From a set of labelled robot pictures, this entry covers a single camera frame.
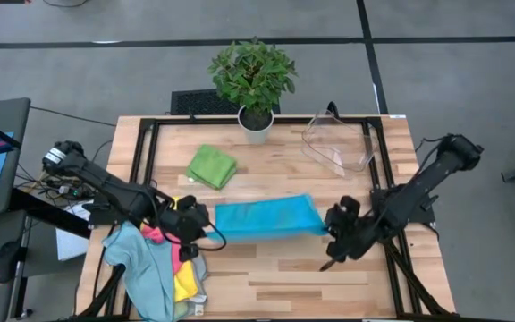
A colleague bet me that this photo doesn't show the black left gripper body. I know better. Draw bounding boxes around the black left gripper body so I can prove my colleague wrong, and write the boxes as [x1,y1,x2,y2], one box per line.
[161,195,212,263]

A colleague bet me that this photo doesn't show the green leafy plant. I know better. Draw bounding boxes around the green leafy plant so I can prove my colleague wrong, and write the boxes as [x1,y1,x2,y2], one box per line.
[208,38,298,117]

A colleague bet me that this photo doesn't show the green microfiber towel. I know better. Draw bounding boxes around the green microfiber towel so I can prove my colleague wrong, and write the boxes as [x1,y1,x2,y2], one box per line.
[184,143,239,191]

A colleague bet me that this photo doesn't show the black computer mouse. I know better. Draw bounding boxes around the black computer mouse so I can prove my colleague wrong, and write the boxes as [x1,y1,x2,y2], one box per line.
[0,240,21,284]

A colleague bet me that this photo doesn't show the black perforated floor mat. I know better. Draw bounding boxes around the black perforated floor mat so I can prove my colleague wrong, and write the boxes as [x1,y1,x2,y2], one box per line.
[170,89,282,116]

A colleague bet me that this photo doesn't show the yellow microfiber towel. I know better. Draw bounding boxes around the yellow microfiber towel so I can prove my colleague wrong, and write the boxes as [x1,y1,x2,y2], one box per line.
[167,196,199,304]

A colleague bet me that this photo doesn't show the black aluminium table frame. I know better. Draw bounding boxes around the black aluminium table frame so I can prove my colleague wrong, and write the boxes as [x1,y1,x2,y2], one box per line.
[76,115,458,322]

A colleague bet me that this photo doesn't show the white plant pot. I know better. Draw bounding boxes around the white plant pot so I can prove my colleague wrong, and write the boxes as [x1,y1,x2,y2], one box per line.
[237,105,275,146]

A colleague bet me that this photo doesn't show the turquoise microfiber towel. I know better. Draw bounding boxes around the turquoise microfiber towel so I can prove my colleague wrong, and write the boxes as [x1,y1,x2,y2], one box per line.
[206,192,329,246]

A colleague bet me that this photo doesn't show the pink microfiber towel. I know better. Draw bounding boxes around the pink microfiber towel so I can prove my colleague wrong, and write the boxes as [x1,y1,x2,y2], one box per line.
[140,225,183,275]

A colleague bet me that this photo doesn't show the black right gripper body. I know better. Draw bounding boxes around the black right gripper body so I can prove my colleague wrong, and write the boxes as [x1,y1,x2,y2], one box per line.
[324,195,382,263]

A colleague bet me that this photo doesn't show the white paper sheet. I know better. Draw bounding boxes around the white paper sheet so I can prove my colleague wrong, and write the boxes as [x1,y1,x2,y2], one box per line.
[55,200,93,263]

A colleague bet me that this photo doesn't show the black cable bundle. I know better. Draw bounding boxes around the black cable bundle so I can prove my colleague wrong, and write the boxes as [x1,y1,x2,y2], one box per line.
[15,163,100,201]

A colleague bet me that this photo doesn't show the light blue microfiber towel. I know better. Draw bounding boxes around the light blue microfiber towel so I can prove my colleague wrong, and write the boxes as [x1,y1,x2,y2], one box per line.
[102,221,177,322]

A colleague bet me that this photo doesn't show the clear plastic bin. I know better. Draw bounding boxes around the clear plastic bin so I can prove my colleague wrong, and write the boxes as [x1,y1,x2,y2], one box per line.
[300,110,377,180]

